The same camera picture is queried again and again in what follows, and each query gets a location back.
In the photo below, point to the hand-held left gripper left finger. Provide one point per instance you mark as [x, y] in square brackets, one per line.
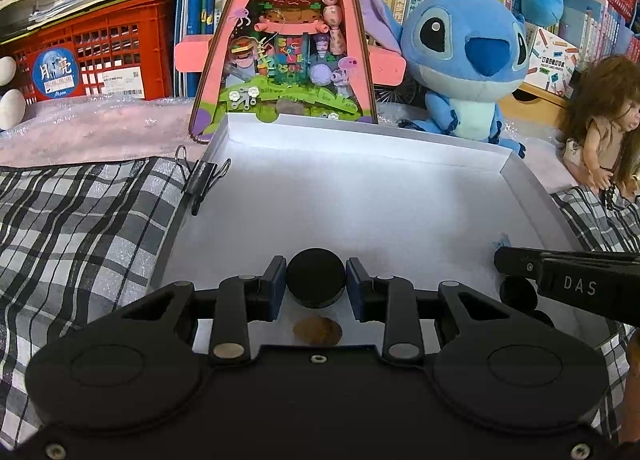
[274, 290]

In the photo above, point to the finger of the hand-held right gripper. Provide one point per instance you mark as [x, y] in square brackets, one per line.
[517, 264]

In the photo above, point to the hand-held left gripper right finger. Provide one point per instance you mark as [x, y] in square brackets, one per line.
[357, 290]

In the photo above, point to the blue plastic clip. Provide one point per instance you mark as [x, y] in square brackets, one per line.
[501, 242]

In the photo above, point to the white cardboard box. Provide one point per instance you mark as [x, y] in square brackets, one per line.
[350, 190]

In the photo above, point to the person's right forearm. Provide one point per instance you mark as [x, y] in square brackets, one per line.
[631, 390]

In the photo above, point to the small black binder clip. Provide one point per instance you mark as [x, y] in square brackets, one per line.
[200, 178]

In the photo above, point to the wooden drawer box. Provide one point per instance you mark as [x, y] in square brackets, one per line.
[535, 110]

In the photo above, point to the doll with brown hair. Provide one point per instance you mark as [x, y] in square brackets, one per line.
[605, 130]

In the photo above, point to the black and white checkered cloth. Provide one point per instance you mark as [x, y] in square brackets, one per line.
[75, 240]

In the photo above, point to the white colourful printed carton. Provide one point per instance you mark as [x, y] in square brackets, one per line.
[552, 60]

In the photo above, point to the blue alien plush toy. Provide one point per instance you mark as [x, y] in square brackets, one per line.
[450, 40]

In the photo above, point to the pink triangular diorama house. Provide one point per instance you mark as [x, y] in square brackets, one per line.
[290, 40]

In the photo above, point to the red plastic crate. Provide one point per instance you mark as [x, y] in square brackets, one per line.
[125, 40]

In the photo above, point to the blue robot cat plush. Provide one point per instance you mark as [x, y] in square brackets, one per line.
[10, 110]

